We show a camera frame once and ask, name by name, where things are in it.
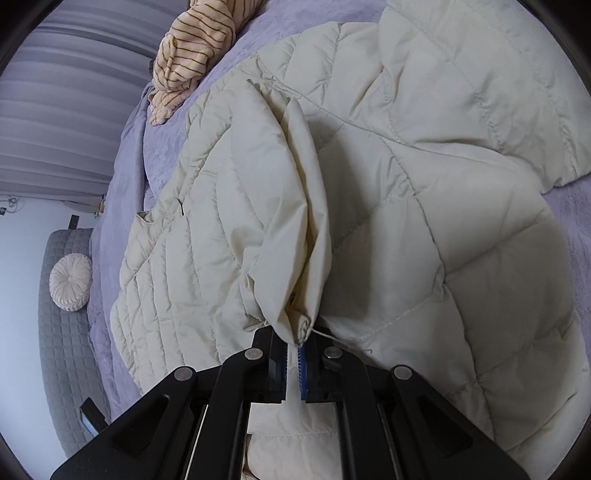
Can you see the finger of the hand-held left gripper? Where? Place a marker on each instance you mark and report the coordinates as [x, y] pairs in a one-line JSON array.
[[94, 415]]

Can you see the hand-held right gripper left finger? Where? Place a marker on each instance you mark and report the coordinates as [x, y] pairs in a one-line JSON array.
[[279, 369]]

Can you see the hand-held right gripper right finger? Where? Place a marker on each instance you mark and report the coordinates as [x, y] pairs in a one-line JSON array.
[[303, 374]]

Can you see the cream quilted puffer jacket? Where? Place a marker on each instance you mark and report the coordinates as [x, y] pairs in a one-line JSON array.
[[369, 207]]

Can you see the grey quilted sofa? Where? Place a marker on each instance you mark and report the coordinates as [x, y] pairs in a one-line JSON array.
[[60, 346]]

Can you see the round cream cushion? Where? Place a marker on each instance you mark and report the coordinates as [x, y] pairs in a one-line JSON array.
[[70, 281]]

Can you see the purple bedspread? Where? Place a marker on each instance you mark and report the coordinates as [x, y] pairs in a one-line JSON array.
[[157, 152]]

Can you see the grey curtain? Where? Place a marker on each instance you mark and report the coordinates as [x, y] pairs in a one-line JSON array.
[[69, 115]]

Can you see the beige striped garment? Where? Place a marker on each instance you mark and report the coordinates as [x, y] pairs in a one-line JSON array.
[[194, 46]]

